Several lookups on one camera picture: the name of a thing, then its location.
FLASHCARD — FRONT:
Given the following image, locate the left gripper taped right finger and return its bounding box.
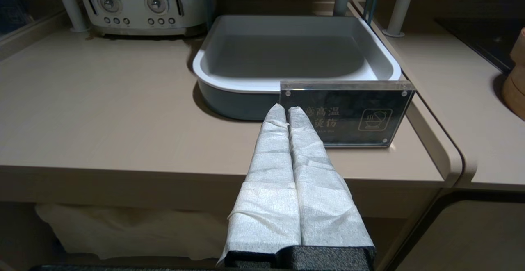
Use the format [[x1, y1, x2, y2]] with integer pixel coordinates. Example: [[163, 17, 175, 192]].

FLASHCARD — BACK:
[[287, 106, 375, 248]]

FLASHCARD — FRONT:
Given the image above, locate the white tray with blue base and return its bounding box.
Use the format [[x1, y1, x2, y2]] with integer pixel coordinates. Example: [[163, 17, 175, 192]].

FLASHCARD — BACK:
[[192, 15, 402, 121]]

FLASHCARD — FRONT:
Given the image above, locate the clear acrylic warning sign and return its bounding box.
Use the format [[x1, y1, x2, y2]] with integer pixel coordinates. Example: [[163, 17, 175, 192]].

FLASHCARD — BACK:
[[279, 80, 416, 148]]

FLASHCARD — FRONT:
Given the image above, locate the black induction cooktop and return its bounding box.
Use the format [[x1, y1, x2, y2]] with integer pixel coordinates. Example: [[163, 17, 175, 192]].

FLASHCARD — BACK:
[[436, 18, 525, 74]]

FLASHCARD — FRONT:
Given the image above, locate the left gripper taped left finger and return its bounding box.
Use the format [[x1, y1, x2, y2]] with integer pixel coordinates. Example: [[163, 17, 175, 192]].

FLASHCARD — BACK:
[[217, 103, 302, 264]]

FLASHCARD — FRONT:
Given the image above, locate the small bamboo steamer basket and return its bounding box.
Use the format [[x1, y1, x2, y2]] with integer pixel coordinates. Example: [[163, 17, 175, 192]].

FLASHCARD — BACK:
[[501, 67, 525, 121]]

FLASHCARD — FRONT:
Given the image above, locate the white plastic sheet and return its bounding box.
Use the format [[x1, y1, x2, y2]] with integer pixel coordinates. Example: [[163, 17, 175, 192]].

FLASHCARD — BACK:
[[35, 203, 230, 262]]

